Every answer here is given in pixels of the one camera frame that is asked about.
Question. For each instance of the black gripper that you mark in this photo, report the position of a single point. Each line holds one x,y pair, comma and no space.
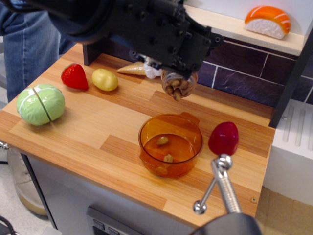
162,34

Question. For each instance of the clear almond jar red label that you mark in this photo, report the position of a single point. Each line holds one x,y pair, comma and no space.
176,85

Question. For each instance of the orange transparent plastic pot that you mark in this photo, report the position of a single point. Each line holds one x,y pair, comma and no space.
185,144

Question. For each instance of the toy ice cream cone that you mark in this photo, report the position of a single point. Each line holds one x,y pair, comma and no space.
140,68

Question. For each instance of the dark shelf left support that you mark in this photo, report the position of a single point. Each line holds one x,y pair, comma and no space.
92,51

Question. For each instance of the light wooden shelf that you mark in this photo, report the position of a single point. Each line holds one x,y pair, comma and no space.
235,29

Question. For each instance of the red toy strawberry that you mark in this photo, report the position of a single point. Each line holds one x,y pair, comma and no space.
74,76

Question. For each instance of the toy salmon sushi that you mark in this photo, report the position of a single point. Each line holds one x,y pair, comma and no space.
268,20

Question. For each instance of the dark red toy egg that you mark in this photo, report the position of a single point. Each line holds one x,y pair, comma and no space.
224,139

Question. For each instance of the person in blue jeans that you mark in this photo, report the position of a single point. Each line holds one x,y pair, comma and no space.
31,45

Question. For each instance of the green toy cabbage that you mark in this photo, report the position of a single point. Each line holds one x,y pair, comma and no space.
40,104

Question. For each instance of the white ribbed appliance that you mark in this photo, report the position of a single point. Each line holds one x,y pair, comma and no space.
290,166

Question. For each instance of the small metal knob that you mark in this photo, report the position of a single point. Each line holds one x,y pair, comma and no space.
4,146

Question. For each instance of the grey cabinet with control panel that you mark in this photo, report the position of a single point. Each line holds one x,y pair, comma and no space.
67,198

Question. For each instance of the beige shoe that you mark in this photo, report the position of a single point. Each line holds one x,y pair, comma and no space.
24,185

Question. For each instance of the dark shelf side post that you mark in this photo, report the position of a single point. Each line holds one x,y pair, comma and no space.
293,78

